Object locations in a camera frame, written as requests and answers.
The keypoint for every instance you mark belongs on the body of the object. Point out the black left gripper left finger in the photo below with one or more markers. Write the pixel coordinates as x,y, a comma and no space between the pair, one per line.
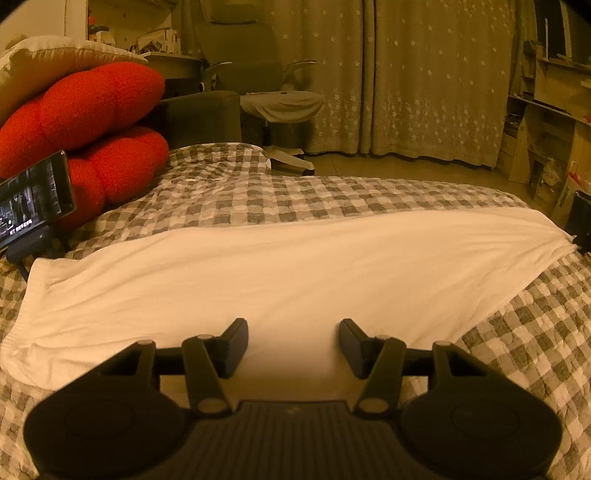
209,359

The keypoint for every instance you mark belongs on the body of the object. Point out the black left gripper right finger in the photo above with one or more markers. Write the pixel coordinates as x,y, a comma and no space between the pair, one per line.
377,360

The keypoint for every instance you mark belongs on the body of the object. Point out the white knit garment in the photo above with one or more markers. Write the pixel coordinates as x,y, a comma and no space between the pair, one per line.
420,276

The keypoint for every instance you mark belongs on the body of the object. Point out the wooden shelf unit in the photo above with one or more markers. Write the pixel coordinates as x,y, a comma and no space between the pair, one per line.
546,142

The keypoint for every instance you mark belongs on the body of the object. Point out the grey white checkered bedspread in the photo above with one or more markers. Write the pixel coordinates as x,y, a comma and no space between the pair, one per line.
540,339

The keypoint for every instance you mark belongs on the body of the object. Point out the black phone stand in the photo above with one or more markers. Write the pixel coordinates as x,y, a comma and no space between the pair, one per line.
43,241

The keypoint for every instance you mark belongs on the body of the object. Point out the grey star pattern curtain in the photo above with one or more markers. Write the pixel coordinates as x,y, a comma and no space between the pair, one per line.
414,78

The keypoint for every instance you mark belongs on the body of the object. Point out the lower red puffy cushion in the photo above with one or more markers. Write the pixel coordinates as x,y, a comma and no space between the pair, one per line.
112,171

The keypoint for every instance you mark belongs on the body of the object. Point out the red puffy cushion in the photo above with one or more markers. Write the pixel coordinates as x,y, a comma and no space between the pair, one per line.
78,110
112,171

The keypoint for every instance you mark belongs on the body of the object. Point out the smartphone showing video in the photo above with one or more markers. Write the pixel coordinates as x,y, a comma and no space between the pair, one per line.
37,197

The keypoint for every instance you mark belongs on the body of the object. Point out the dark green sofa armrest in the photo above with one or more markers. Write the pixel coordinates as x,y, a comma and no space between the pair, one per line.
199,118

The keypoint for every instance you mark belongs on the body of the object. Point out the upper red puffy cushion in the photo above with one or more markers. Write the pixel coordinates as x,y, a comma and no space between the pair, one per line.
78,110

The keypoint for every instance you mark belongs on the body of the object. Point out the white swivel office chair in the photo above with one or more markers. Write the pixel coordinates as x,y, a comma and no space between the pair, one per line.
240,55

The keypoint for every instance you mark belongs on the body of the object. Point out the white desk with clutter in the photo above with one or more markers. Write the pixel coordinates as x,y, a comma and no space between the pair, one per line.
160,31

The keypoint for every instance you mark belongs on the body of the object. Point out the cream pillow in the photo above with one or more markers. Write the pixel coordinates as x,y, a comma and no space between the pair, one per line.
35,63

